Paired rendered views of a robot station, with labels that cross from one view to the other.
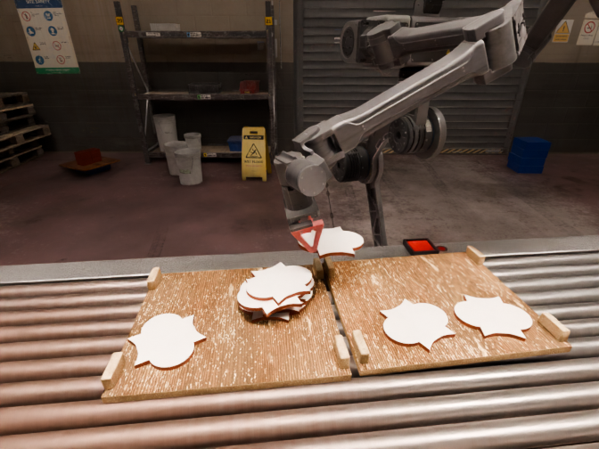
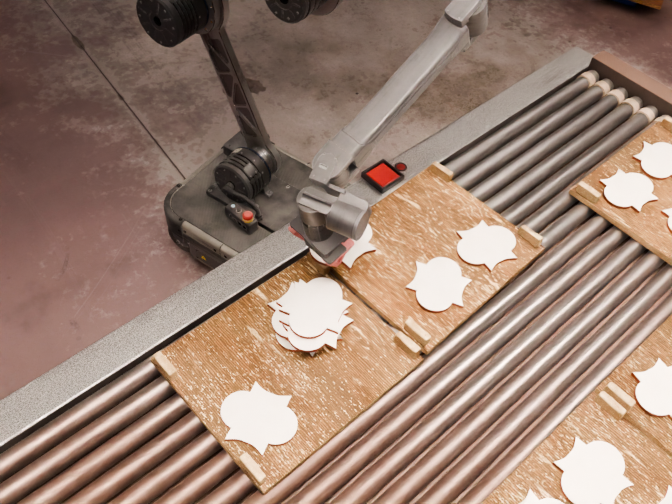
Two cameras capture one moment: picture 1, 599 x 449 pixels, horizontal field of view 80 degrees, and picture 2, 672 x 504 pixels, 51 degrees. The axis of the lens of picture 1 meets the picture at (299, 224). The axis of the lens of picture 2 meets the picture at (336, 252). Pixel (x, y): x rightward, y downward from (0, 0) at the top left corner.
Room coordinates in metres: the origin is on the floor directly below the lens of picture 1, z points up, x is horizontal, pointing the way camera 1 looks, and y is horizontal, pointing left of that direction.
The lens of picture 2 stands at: (0.01, 0.54, 2.16)
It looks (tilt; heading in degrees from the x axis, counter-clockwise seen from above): 51 degrees down; 319
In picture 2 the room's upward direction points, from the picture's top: 6 degrees clockwise
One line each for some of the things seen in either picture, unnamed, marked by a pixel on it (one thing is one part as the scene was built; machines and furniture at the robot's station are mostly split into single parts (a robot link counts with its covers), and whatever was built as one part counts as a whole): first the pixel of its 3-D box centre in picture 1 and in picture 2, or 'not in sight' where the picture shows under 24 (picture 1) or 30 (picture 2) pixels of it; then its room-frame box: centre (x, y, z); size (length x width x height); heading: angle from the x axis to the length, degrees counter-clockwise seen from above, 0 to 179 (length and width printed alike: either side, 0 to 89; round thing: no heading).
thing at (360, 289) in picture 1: (426, 299); (428, 250); (0.64, -0.28, 0.93); 0.41 x 0.35 x 0.02; 98
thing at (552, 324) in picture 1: (553, 326); (530, 235); (0.53, -0.50, 0.95); 0.06 x 0.02 x 0.03; 8
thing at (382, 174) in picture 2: (420, 248); (382, 176); (0.88, -0.35, 0.92); 0.06 x 0.06 x 0.01; 6
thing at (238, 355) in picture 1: (235, 317); (289, 360); (0.58, 0.13, 0.93); 0.41 x 0.35 x 0.02; 96
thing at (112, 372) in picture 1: (113, 370); (253, 469); (0.43, 0.31, 0.95); 0.06 x 0.02 x 0.03; 6
